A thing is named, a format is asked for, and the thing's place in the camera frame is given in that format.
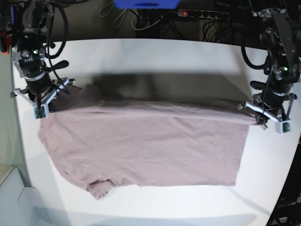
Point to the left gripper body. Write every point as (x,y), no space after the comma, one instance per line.
(273,103)

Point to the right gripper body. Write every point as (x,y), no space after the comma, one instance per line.
(41,90)

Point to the mauve t-shirt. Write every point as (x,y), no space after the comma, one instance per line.
(98,144)

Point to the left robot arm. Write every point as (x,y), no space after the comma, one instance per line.
(282,67)

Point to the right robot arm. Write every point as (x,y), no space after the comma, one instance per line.
(31,35)

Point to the red black clamp tool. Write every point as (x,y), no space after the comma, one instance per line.
(5,41)

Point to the blue box overhead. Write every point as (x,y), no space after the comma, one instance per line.
(146,4)

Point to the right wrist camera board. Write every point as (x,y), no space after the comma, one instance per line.
(41,113)

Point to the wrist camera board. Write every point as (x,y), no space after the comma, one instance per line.
(41,113)
(283,127)

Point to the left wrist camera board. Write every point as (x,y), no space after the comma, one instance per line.
(283,127)

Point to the power strip with red switch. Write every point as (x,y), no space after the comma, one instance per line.
(203,14)

